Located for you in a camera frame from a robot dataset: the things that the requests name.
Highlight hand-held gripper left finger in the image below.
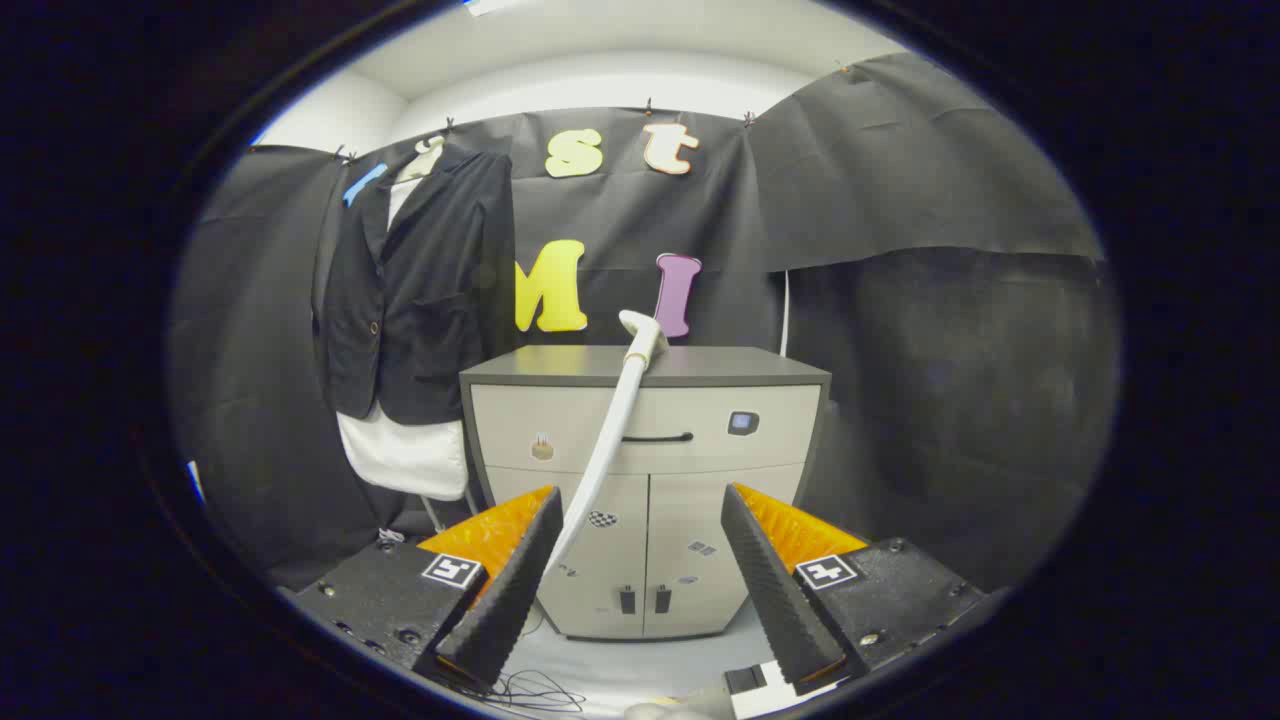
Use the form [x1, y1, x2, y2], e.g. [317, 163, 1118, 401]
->
[290, 485, 564, 693]

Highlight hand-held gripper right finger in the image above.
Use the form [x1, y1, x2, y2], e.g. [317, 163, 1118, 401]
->
[720, 482, 989, 697]

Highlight white garment steamer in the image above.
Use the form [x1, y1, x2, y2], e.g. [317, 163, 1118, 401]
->
[545, 308, 669, 577]

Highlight black suit jacket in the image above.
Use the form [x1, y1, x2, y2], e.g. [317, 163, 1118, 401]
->
[318, 143, 517, 427]

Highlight grey cabinet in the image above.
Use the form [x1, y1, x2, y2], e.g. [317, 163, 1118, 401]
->
[460, 345, 832, 642]

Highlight black backdrop cloth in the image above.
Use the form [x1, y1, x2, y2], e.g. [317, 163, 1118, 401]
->
[168, 50, 1123, 593]

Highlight black floor cables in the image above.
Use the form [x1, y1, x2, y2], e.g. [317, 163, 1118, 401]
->
[478, 670, 589, 715]

